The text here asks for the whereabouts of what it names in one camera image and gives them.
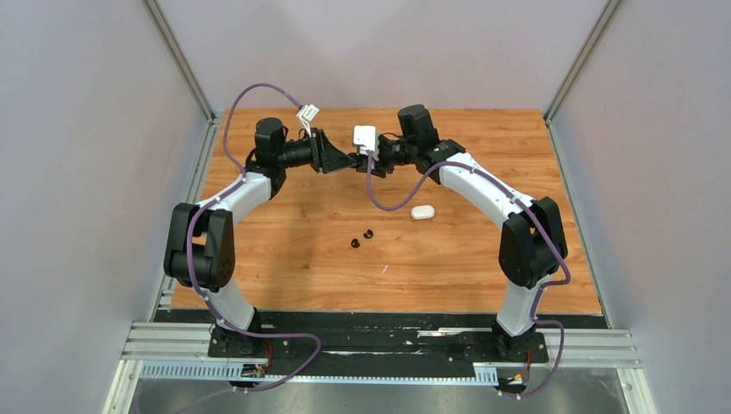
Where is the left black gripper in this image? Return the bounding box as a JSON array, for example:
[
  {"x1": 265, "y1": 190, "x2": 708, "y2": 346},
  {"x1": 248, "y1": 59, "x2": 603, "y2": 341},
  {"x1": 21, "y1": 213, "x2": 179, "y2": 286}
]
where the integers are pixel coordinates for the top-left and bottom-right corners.
[{"x1": 277, "y1": 128, "x2": 356, "y2": 174}]

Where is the white earbud charging case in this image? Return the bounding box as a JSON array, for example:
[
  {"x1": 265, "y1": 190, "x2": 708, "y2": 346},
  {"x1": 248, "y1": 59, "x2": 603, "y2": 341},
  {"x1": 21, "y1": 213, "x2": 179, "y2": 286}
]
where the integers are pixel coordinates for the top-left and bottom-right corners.
[{"x1": 410, "y1": 204, "x2": 435, "y2": 221}]

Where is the black earbud charging case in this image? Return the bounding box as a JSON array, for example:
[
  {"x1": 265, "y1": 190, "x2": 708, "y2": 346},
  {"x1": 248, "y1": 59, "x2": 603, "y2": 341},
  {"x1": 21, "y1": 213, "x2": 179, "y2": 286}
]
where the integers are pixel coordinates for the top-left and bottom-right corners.
[{"x1": 353, "y1": 155, "x2": 375, "y2": 173}]

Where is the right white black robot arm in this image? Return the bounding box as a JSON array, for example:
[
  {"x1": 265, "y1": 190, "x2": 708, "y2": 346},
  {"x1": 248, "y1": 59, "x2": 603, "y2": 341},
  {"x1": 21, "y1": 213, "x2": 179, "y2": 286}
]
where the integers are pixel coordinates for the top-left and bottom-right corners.
[{"x1": 353, "y1": 104, "x2": 571, "y2": 361}]

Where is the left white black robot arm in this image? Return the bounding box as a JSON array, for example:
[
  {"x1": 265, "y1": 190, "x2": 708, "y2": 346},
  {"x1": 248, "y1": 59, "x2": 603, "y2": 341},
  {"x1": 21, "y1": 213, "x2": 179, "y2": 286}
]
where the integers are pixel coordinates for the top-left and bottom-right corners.
[{"x1": 163, "y1": 117, "x2": 357, "y2": 356}]

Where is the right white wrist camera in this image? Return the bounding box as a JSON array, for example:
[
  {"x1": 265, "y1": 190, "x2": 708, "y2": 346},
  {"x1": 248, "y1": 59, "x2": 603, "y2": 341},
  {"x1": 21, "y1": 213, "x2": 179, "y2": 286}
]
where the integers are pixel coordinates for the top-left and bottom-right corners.
[{"x1": 352, "y1": 125, "x2": 379, "y2": 160}]

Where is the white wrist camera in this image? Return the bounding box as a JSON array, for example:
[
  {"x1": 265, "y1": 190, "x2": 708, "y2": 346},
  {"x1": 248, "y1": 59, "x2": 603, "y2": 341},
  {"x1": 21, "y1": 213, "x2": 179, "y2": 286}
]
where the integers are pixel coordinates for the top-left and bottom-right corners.
[
  {"x1": 296, "y1": 103, "x2": 320, "y2": 137},
  {"x1": 352, "y1": 125, "x2": 379, "y2": 160}
]

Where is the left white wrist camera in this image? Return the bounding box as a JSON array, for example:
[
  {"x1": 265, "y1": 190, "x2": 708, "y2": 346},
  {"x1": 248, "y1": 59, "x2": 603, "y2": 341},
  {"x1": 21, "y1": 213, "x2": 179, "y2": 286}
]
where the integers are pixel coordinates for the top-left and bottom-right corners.
[{"x1": 296, "y1": 103, "x2": 320, "y2": 137}]

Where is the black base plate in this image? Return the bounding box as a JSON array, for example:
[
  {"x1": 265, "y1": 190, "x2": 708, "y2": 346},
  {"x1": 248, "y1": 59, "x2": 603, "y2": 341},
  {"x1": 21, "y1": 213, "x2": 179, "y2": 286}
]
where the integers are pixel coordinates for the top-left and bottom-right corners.
[{"x1": 152, "y1": 309, "x2": 610, "y2": 380}]

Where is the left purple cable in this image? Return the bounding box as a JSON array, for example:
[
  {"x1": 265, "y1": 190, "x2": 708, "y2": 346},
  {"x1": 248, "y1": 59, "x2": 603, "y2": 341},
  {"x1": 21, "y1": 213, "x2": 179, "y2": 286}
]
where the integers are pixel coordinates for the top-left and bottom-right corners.
[{"x1": 185, "y1": 83, "x2": 322, "y2": 393}]

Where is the purple cable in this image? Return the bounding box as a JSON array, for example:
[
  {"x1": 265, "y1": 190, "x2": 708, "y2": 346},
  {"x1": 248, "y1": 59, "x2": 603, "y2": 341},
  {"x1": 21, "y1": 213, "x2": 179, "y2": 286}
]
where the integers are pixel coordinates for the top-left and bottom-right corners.
[
  {"x1": 185, "y1": 83, "x2": 322, "y2": 393},
  {"x1": 365, "y1": 152, "x2": 572, "y2": 399}
]

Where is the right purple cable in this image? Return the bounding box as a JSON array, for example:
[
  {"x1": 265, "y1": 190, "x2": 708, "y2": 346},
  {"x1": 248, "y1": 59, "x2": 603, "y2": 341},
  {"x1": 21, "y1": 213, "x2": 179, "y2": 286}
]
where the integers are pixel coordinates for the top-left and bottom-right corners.
[{"x1": 365, "y1": 152, "x2": 572, "y2": 399}]

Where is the left aluminium frame post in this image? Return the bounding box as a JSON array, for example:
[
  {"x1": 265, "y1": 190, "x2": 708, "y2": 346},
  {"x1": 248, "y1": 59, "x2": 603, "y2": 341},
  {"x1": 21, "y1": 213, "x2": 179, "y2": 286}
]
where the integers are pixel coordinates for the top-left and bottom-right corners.
[{"x1": 141, "y1": 0, "x2": 216, "y2": 124}]

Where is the aluminium frame post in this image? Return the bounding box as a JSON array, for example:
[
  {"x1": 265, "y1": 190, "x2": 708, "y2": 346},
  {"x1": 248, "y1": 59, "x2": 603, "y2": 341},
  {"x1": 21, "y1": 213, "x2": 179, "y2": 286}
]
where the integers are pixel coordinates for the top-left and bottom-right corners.
[
  {"x1": 543, "y1": 0, "x2": 625, "y2": 127},
  {"x1": 141, "y1": 0, "x2": 216, "y2": 124}
]

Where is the white slotted cable duct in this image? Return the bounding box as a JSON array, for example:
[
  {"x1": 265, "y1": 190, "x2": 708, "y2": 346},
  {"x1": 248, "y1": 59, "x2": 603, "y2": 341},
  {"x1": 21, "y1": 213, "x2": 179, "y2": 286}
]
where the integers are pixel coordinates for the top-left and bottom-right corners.
[{"x1": 139, "y1": 363, "x2": 500, "y2": 386}]

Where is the right aluminium frame post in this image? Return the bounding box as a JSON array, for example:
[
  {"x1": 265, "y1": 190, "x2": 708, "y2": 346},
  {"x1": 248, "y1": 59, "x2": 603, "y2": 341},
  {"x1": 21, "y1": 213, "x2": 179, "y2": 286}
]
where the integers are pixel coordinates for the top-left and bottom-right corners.
[{"x1": 543, "y1": 0, "x2": 625, "y2": 127}]

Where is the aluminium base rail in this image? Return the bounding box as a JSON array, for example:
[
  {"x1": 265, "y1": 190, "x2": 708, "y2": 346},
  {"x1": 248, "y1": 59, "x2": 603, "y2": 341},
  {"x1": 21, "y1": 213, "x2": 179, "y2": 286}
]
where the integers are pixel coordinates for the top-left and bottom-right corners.
[{"x1": 122, "y1": 323, "x2": 641, "y2": 369}]

